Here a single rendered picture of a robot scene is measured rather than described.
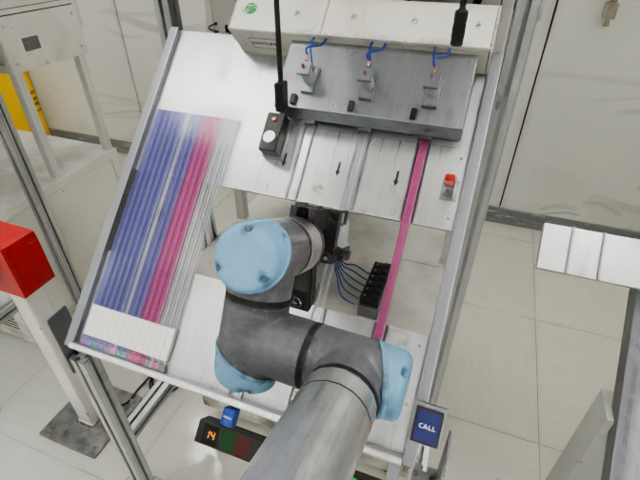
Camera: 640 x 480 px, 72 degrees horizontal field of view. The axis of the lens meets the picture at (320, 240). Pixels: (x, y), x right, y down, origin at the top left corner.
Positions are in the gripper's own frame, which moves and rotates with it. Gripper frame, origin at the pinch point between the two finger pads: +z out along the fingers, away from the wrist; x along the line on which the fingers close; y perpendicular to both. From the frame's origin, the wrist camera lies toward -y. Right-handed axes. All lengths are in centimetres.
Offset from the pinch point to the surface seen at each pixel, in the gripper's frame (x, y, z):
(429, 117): -11.5, 24.2, 2.2
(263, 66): 24.6, 31.7, 10.6
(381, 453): -15.8, -28.9, -9.7
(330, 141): 6.3, 18.3, 6.7
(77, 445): 82, -88, 32
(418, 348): -17.8, -13.2, -2.7
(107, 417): 50, -54, 6
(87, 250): 124, -36, 70
